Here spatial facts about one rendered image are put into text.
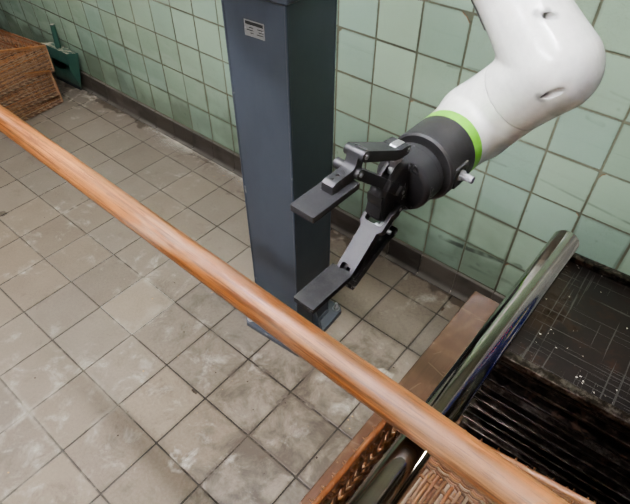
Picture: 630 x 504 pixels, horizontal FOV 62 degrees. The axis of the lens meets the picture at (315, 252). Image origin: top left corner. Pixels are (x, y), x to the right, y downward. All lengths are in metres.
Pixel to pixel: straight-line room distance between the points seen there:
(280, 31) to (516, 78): 0.65
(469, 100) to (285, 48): 0.58
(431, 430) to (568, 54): 0.43
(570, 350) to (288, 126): 0.79
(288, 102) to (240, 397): 1.00
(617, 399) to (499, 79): 0.48
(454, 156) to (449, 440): 0.35
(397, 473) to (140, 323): 1.72
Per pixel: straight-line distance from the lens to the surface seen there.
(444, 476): 1.08
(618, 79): 1.54
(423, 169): 0.63
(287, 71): 1.23
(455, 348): 1.25
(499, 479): 0.42
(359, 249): 0.63
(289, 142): 1.32
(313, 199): 0.50
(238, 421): 1.79
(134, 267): 2.29
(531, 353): 0.88
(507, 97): 0.69
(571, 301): 0.98
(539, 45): 0.67
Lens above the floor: 1.58
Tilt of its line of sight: 45 degrees down
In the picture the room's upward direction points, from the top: straight up
